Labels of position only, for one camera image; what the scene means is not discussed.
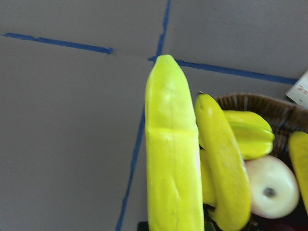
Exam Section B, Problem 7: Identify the yellow banana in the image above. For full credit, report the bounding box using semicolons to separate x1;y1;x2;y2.
288;131;308;214
194;94;251;231
145;55;205;231

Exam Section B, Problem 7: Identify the brown wicker basket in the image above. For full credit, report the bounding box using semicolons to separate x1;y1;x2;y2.
215;93;308;161

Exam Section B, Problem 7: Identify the paper tag on basket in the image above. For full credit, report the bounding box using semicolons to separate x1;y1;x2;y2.
286;71;308;108

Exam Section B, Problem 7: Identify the yellow green starfruit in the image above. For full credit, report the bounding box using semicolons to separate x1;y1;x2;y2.
198;110;275;161

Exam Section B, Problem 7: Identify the pale white apple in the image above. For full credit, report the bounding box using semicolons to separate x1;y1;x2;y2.
245;155;300;219

